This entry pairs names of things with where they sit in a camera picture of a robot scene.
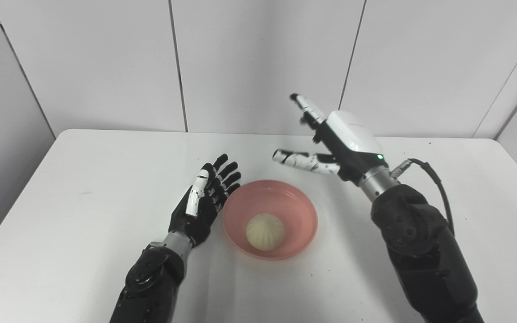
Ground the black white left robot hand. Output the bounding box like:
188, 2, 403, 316
169, 154, 242, 248

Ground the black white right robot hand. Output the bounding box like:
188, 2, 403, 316
272, 93, 387, 182

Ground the cream steamed bun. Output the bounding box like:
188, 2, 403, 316
245, 213, 285, 251

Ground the pink round plate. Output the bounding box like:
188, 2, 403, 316
222, 180, 319, 261

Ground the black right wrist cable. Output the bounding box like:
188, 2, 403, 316
391, 158, 455, 236

